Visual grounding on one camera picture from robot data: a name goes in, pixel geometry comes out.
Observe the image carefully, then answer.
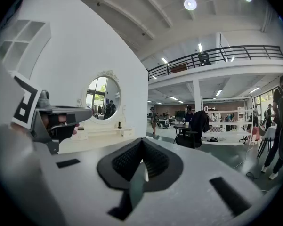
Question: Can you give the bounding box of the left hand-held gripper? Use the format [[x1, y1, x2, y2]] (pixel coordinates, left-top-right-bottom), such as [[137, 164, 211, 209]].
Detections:
[[0, 62, 94, 155]]

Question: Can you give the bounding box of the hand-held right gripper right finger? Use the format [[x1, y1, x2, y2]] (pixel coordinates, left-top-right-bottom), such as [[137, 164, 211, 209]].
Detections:
[[131, 137, 276, 226]]

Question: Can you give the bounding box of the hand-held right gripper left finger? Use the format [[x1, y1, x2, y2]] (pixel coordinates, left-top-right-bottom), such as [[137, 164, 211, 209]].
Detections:
[[37, 137, 143, 226]]

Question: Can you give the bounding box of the cream dressing table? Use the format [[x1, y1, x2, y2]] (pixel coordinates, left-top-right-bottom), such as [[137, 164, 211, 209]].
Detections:
[[58, 120, 146, 154]]

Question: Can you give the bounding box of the round ornate white-framed mirror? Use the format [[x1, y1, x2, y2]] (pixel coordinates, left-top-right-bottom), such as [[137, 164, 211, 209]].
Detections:
[[76, 69, 127, 125]]

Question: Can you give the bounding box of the black office chair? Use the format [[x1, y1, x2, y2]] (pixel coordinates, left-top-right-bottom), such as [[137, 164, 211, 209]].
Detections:
[[190, 110, 210, 141], [175, 126, 203, 150]]

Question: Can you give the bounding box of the white shelving rack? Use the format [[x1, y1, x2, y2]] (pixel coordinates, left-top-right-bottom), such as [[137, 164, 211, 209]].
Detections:
[[201, 97, 256, 146]]

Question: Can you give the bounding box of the black table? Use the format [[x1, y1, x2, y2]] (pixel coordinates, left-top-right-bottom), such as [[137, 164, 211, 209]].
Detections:
[[173, 123, 192, 138]]

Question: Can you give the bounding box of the pink shell chair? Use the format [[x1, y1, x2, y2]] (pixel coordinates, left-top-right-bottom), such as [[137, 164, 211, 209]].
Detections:
[[248, 123, 262, 142]]

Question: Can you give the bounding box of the white shell chair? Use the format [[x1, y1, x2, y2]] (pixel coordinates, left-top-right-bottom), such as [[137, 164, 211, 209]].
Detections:
[[257, 125, 278, 159]]

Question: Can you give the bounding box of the brown wooden desk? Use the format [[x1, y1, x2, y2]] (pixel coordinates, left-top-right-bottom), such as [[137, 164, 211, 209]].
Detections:
[[170, 62, 188, 74]]

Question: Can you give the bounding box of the dark mesh office chair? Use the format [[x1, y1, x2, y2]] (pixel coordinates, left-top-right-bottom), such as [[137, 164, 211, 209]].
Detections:
[[197, 52, 212, 67]]

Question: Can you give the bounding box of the black metal railing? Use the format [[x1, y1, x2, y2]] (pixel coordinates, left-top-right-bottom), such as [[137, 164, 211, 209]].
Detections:
[[147, 45, 283, 81]]

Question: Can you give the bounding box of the white floor cable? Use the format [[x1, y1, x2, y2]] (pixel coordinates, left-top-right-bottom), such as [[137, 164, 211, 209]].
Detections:
[[234, 146, 259, 171]]

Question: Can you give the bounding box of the white wall cubby shelf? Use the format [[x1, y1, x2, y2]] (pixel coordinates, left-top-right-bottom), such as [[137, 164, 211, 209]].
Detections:
[[0, 19, 52, 73]]

